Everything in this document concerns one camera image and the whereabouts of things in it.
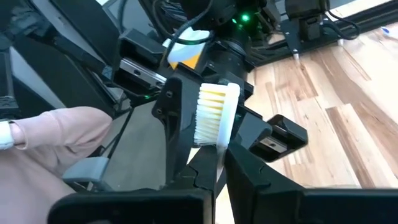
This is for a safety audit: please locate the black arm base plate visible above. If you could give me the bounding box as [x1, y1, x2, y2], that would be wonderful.
[278, 17, 343, 60]

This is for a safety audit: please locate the black aluminium table frame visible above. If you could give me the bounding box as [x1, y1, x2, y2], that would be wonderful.
[248, 6, 398, 68]

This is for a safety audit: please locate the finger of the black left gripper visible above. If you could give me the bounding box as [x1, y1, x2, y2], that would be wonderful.
[151, 76, 201, 187]
[231, 105, 274, 150]

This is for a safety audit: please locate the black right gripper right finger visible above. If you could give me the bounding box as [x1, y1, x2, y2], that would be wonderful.
[224, 141, 398, 224]

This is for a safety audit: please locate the person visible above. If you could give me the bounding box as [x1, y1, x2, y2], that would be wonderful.
[0, 105, 113, 224]

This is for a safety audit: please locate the grey chair armrest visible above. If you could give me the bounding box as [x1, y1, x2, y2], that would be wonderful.
[61, 156, 110, 192]

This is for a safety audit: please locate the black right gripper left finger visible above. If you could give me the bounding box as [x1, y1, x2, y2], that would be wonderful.
[46, 145, 218, 224]

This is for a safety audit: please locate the white yellow disinfecting wipes canister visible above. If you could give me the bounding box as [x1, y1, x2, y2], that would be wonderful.
[162, 27, 211, 70]

